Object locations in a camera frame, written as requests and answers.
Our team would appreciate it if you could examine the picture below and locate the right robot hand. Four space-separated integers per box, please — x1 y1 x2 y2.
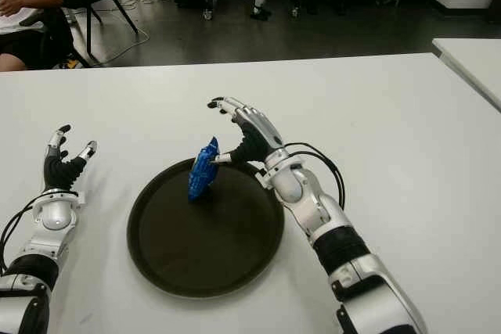
206 95 285 166

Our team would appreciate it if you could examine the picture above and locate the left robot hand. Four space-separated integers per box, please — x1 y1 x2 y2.
41 124 98 193

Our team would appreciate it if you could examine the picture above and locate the blue Oreo cookie pack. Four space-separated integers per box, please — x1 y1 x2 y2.
186 136 220 204

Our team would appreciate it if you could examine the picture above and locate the round dark brown tray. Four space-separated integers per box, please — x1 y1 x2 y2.
127 155 286 298

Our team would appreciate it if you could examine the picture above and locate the black office chair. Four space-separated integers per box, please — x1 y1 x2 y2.
18 7 92 70

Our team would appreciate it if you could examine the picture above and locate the white side table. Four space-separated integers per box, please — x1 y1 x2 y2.
431 38 501 113

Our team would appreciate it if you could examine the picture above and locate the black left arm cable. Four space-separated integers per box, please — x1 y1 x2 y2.
0 196 38 272

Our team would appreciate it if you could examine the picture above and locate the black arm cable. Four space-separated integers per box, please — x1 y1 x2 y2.
285 142 346 210
0 196 38 272

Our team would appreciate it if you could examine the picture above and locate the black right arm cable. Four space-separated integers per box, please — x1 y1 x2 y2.
285 142 346 210

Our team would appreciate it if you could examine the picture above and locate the white floor cable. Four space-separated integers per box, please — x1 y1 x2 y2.
93 0 175 66

